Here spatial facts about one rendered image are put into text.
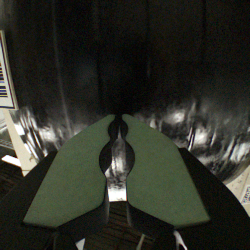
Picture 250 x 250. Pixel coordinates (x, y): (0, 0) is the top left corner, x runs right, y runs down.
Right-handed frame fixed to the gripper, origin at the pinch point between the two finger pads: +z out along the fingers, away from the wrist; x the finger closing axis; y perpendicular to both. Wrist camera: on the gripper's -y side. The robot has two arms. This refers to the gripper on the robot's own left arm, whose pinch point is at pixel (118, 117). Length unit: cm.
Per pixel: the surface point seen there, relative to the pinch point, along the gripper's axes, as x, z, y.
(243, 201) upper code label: 31, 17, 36
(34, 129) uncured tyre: -6.9, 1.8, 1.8
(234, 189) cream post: 27.1, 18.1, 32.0
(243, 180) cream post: 28.2, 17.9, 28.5
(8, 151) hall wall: -787, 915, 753
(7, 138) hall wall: -779, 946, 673
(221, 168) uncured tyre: 9.6, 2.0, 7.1
